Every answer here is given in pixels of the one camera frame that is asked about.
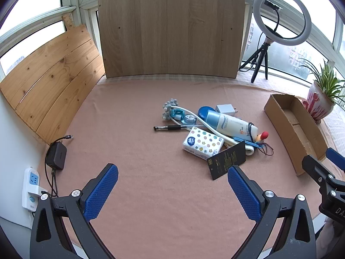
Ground black hair tie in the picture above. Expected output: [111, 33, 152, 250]
[246, 122, 257, 143]

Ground green spider plant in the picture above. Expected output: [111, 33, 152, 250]
[298, 58, 345, 106]

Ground black card with yellow print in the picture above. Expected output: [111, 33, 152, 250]
[206, 140, 247, 181]

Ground white ring light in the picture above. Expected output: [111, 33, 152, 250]
[252, 0, 312, 46]

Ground white window frame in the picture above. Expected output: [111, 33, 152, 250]
[0, 0, 345, 87]

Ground grey ball massager white handle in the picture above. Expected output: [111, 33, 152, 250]
[162, 99, 255, 156]

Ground cardboard box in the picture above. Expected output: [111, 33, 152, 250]
[263, 94, 328, 177]

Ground octopus toy keychain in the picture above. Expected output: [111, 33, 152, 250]
[255, 131, 270, 143]

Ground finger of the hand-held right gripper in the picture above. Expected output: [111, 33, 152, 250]
[302, 155, 337, 187]
[326, 148, 345, 171]

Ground white red flower pot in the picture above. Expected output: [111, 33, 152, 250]
[302, 82, 336, 125]

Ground black power adapter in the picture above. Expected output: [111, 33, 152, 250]
[45, 141, 67, 170]

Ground white charger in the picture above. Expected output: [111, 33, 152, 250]
[215, 104, 238, 119]

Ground white blue sunscreen bottle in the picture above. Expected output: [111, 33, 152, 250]
[205, 111, 258, 142]

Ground star-printed tissue packet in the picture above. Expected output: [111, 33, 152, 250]
[182, 128, 225, 160]

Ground black tripod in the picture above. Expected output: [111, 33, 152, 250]
[240, 43, 270, 84]

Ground light oak board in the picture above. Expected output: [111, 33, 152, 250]
[97, 0, 246, 79]

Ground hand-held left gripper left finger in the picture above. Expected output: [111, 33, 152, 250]
[30, 163, 119, 259]

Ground blue round lid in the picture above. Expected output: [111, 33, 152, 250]
[198, 106, 216, 119]

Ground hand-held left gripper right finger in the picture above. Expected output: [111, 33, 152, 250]
[227, 165, 316, 259]

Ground pine plank board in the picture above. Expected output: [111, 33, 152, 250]
[0, 24, 105, 144]

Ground black pen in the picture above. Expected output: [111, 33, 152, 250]
[154, 124, 205, 131]

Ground dark red cord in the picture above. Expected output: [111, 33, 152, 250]
[259, 143, 275, 157]

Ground white power strip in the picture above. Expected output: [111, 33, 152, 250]
[22, 168, 50, 211]

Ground black ring light cable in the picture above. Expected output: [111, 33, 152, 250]
[238, 59, 259, 72]

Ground black adapter cable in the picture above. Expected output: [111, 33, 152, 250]
[44, 134, 74, 197]

